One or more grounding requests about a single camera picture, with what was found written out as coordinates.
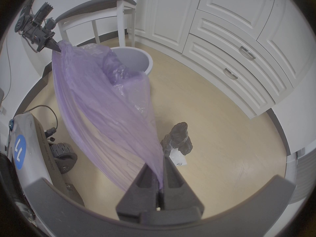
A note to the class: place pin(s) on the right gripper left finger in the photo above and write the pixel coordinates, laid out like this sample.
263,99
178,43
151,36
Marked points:
143,191

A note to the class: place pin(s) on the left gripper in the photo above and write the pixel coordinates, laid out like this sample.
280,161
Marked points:
40,34

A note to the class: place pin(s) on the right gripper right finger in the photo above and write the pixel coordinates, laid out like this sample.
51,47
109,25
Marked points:
177,186

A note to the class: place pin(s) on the purple plastic bag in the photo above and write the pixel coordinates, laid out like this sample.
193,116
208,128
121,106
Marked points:
103,112

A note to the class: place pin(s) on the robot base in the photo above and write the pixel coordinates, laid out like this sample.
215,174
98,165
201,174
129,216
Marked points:
29,142

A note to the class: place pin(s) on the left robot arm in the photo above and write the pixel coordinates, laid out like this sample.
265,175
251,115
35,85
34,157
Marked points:
21,26

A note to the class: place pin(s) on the crumpled black plastic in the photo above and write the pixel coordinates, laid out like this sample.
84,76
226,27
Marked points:
179,134

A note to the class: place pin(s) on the grey trash bin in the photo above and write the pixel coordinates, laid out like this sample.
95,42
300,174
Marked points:
138,60

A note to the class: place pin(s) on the crumpled white paper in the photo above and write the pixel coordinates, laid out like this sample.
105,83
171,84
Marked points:
179,158

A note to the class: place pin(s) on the white chair dark grey seat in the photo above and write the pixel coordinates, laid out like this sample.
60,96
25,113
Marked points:
98,6

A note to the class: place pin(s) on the white ribbed appliance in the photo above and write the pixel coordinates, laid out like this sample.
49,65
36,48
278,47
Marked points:
303,176

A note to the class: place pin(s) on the white wardrobe with drawers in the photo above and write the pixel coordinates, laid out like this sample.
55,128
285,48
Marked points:
222,21

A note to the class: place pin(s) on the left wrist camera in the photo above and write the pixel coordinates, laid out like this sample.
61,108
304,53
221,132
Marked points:
44,10

